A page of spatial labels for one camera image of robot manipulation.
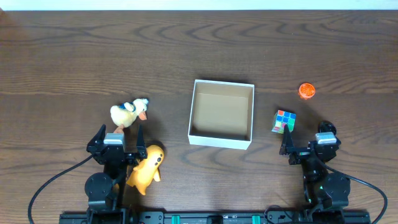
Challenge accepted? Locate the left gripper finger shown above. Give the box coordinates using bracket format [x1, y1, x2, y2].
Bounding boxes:
[87, 124, 106, 148]
[136, 125, 147, 154]

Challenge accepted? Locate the black round spinner toy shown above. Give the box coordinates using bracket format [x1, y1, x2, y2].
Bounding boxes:
[318, 121, 336, 135]

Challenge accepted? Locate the orange rubber penguin toy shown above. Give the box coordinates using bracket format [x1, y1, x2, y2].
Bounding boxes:
[127, 145, 165, 195]

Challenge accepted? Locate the colourful puzzle cube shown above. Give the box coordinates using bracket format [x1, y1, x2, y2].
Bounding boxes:
[272, 110, 296, 134]

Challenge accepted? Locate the plush yellow duck toy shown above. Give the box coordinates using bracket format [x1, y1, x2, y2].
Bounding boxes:
[110, 98, 149, 134]

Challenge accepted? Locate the orange round spinner toy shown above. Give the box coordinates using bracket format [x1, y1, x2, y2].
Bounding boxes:
[298, 83, 316, 100]

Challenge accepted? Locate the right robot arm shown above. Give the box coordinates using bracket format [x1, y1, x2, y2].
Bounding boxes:
[279, 122, 350, 223]

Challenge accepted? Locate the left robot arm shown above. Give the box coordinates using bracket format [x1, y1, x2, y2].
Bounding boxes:
[85, 125, 147, 223]

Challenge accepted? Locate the white cardboard box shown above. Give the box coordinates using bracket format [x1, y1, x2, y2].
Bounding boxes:
[188, 80, 255, 150]

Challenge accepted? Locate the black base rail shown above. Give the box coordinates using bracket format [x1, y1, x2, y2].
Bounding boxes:
[59, 210, 371, 224]

